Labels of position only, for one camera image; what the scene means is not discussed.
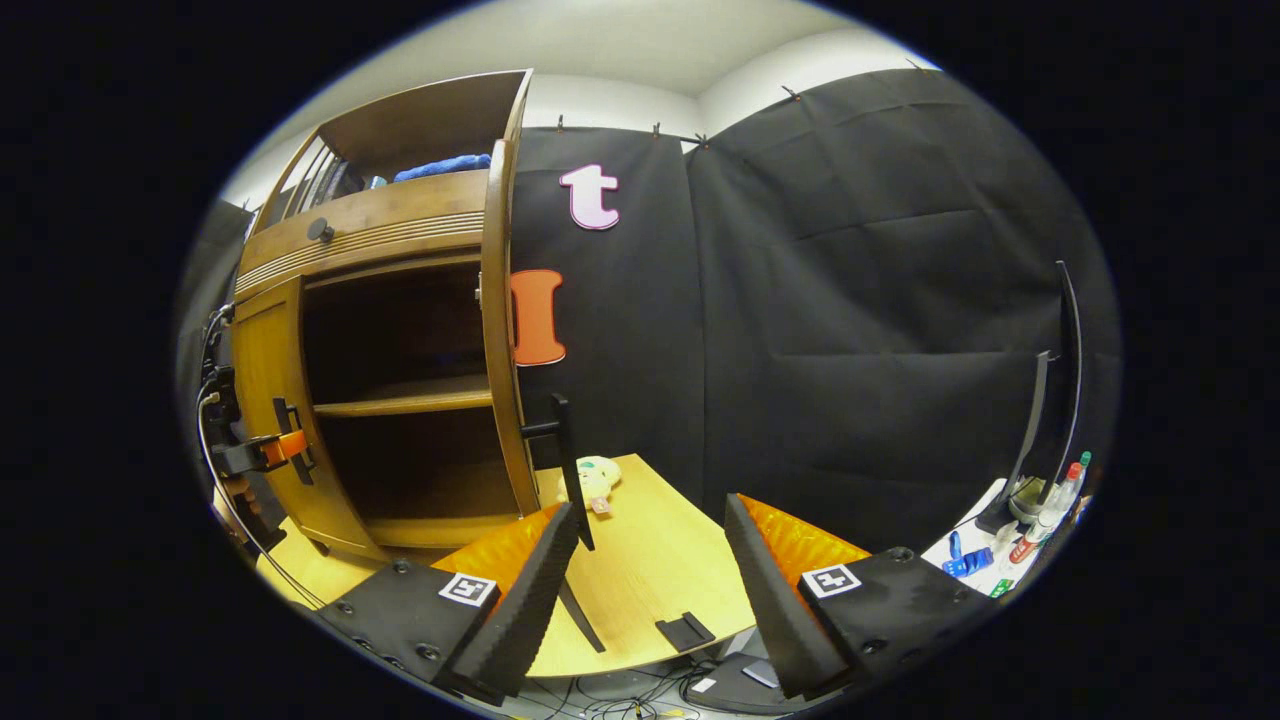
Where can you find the blue folded towel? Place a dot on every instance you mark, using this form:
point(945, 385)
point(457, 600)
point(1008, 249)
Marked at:
point(445, 167)

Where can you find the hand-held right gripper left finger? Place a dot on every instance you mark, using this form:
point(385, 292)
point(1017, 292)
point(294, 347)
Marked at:
point(525, 610)

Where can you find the wooden shoe cabinet door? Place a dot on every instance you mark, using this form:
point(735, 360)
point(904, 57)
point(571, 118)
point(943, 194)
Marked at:
point(497, 330)
point(262, 370)

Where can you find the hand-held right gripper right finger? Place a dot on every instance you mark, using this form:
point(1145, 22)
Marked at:
point(775, 610)

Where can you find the black flat bracket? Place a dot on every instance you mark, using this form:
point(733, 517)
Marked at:
point(685, 632)

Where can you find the black backdrop cloth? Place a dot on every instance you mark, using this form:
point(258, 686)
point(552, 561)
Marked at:
point(800, 300)

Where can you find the wooden double-door shoe cabinet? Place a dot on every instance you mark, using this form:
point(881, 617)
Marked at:
point(380, 215)

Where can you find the small blue packet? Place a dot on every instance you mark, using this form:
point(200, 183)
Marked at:
point(968, 562)

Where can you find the dark device under table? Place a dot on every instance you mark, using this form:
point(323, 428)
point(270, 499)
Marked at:
point(740, 685)

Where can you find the wooden drawer with black knob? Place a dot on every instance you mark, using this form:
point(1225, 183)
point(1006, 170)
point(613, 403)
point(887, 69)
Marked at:
point(400, 215)

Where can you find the wooden cabinet shelf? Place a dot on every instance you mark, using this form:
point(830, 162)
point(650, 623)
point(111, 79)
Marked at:
point(410, 397)

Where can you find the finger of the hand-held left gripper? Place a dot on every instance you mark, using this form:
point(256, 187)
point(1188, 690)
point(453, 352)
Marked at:
point(250, 455)

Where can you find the white bottle with red cap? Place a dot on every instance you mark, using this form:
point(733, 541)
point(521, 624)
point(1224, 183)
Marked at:
point(1045, 515)

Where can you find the pale yellow plush toy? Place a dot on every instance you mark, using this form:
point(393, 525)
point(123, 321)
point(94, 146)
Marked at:
point(597, 480)

